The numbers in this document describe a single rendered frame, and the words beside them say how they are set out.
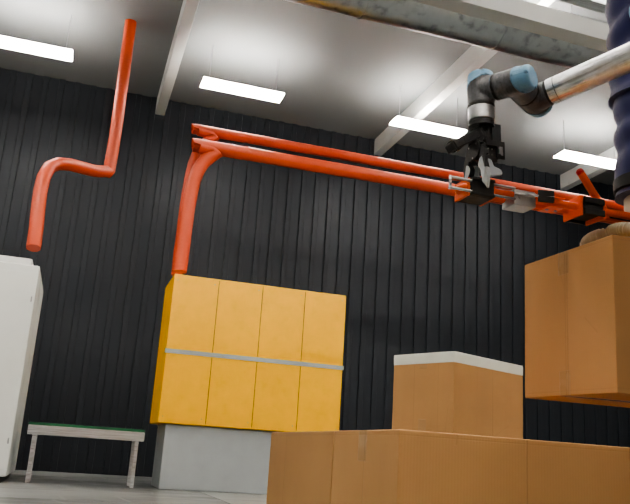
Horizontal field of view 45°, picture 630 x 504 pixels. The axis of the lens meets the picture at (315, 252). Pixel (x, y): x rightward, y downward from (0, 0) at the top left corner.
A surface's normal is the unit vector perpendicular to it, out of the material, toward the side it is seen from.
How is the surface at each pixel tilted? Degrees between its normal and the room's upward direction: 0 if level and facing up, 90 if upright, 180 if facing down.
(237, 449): 90
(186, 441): 90
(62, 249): 90
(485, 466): 90
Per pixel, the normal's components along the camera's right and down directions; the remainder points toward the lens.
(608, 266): -0.95, -0.14
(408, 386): -0.74, -0.22
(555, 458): 0.32, -0.22
